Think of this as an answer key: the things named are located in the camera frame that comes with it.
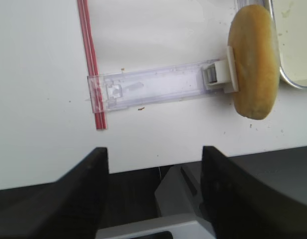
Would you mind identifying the clear rail lower left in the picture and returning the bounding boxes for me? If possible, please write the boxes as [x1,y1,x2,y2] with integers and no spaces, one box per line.
[88,60,222,113]

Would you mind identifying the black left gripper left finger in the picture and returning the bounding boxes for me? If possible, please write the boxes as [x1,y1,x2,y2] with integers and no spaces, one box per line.
[0,147,109,239]

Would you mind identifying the white metal tray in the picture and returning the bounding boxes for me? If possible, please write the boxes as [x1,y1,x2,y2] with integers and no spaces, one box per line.
[265,0,307,89]

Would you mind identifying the left red tape strip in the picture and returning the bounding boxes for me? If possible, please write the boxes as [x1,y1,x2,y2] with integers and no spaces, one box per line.
[77,0,107,130]

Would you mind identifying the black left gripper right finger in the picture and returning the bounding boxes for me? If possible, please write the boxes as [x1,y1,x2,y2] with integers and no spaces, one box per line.
[201,146,307,239]

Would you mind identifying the bun bottom slice outer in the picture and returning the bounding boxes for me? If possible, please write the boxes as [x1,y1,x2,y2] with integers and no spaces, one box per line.
[227,4,280,120]

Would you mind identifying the white pusher block bun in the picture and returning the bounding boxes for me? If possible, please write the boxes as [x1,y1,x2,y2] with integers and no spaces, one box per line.
[202,46,239,94]

